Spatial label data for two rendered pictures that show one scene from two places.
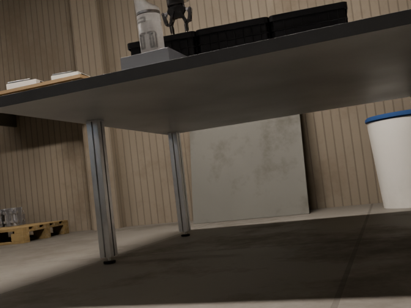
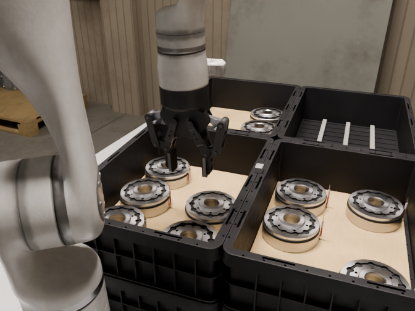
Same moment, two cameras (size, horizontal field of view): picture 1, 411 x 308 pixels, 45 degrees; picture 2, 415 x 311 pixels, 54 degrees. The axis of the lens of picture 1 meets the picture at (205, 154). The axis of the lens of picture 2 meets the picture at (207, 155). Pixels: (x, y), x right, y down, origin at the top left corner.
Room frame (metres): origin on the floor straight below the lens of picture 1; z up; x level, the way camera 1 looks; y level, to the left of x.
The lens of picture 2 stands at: (1.55, -0.05, 1.31)
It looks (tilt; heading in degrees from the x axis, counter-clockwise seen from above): 28 degrees down; 6
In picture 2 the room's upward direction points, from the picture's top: straight up
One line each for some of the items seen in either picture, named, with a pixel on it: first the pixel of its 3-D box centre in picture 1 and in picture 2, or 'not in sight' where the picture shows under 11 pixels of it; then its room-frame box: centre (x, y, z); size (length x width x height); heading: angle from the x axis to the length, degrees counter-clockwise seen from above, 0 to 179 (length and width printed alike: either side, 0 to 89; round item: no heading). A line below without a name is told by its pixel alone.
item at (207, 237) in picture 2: not in sight; (188, 239); (2.10, 0.05, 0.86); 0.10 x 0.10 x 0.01
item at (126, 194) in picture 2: not in sight; (145, 191); (2.24, 0.16, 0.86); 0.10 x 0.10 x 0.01
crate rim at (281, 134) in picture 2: not in sight; (349, 118); (2.54, -0.30, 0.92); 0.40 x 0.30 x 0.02; 166
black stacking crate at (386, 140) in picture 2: not in sight; (346, 137); (2.54, -0.30, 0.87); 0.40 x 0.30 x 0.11; 166
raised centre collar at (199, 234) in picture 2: not in sight; (188, 236); (2.10, 0.05, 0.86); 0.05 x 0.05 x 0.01
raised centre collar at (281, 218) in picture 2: not in sight; (291, 219); (2.17, -0.13, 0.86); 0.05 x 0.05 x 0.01
